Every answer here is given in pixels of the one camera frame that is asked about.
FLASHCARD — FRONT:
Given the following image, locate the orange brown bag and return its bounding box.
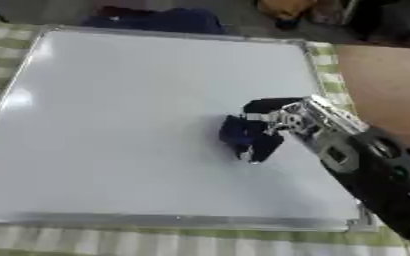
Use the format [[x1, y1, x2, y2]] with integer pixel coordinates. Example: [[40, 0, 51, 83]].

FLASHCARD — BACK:
[[254, 0, 321, 22]]

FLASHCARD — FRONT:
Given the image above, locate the white whiteboard with silver frame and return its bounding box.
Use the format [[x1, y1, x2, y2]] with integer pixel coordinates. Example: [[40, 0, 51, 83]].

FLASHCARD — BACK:
[[0, 25, 382, 233]]

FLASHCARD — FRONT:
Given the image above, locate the dark blue whiteboard brush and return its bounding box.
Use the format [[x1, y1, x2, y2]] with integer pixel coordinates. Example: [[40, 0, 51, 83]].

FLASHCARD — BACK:
[[217, 114, 261, 159]]

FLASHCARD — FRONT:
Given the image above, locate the dark blue bag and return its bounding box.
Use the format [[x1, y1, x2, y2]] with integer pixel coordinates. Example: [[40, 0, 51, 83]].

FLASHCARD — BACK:
[[80, 7, 228, 36]]

